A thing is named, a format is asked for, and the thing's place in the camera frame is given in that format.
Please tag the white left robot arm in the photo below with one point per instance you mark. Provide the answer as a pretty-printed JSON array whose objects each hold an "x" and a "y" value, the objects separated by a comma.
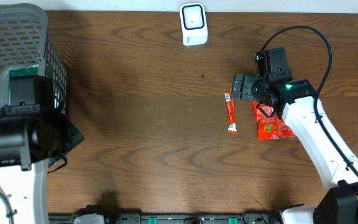
[{"x": 32, "y": 141}]

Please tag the orange-red snack bag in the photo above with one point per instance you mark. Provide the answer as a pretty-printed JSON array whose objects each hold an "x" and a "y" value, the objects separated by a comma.
[{"x": 269, "y": 127}]

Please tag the black mounting rail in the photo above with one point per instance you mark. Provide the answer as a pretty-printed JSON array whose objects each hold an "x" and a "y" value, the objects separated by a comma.
[{"x": 135, "y": 218}]

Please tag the green white packet in basket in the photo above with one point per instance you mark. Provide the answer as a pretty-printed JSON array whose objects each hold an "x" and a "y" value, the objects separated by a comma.
[{"x": 23, "y": 72}]

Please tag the thin red stick packet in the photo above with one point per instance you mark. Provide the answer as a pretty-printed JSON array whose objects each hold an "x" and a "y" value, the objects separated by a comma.
[{"x": 230, "y": 113}]

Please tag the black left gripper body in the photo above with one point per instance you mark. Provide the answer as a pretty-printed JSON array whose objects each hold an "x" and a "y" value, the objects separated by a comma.
[{"x": 73, "y": 135}]

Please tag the grey mesh plastic basket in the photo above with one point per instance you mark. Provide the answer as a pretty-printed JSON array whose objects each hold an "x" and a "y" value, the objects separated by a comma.
[{"x": 24, "y": 42}]

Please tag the white barcode scanner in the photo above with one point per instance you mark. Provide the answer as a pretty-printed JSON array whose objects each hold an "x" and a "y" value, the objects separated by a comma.
[{"x": 193, "y": 24}]

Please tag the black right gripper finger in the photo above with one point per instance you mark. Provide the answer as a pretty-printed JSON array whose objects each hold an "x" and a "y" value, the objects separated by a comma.
[
  {"x": 236, "y": 94},
  {"x": 238, "y": 81}
]

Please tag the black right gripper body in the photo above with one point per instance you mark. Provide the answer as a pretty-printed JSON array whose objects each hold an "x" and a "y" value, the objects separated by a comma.
[{"x": 257, "y": 89}]

